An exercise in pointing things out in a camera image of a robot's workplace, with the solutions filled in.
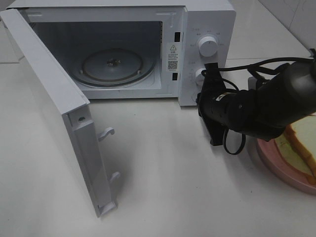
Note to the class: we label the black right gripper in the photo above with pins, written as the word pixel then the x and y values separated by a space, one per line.
pixel 209 108

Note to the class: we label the round white door button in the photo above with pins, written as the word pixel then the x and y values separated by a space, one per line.
pixel 194 97

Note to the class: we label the pink round plate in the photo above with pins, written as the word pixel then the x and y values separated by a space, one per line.
pixel 269 154

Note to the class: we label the white bread sandwich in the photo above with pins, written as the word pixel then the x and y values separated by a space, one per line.
pixel 297 147

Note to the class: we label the white microwave door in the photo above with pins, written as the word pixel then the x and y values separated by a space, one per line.
pixel 65 110

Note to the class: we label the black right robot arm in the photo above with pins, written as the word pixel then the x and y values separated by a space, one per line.
pixel 263 112

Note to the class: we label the lower white timer knob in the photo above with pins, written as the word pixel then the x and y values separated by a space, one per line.
pixel 199 78

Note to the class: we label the upper white power knob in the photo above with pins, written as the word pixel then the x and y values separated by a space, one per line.
pixel 208 46

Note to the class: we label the white warning label sticker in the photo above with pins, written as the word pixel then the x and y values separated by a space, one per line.
pixel 173 56

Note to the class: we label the white microwave oven body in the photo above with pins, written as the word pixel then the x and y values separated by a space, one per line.
pixel 72 29

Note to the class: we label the glass microwave turntable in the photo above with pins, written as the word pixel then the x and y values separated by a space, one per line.
pixel 114 67

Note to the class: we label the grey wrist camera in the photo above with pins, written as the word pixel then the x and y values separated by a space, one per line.
pixel 254 83

